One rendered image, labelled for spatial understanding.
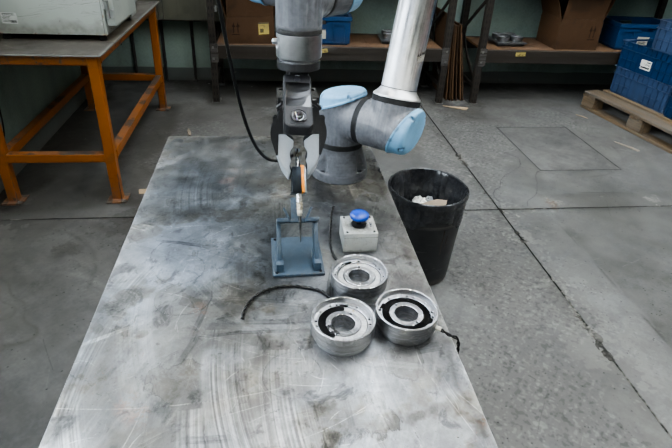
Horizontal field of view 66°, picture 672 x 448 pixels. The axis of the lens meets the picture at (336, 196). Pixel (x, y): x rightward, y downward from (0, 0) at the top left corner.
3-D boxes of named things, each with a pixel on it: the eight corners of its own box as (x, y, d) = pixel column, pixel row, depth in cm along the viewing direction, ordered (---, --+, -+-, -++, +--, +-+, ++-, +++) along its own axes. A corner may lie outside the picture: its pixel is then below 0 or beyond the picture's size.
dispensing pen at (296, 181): (293, 241, 90) (289, 146, 92) (292, 241, 94) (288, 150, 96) (305, 241, 91) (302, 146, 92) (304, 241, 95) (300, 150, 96)
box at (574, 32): (605, 51, 439) (621, -3, 418) (547, 50, 433) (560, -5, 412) (578, 39, 477) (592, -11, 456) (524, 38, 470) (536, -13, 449)
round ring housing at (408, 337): (365, 336, 87) (367, 317, 85) (385, 299, 95) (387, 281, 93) (426, 357, 83) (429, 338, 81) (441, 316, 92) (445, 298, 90)
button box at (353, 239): (376, 251, 108) (378, 231, 106) (343, 252, 107) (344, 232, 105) (370, 230, 115) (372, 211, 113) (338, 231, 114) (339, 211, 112)
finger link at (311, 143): (319, 166, 99) (315, 120, 95) (323, 179, 94) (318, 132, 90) (303, 168, 99) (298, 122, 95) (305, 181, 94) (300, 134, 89)
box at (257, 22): (284, 44, 408) (284, -6, 390) (220, 44, 398) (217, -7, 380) (278, 33, 442) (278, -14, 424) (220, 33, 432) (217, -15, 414)
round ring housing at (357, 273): (397, 296, 96) (399, 278, 94) (348, 313, 91) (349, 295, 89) (366, 265, 104) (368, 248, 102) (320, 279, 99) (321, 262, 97)
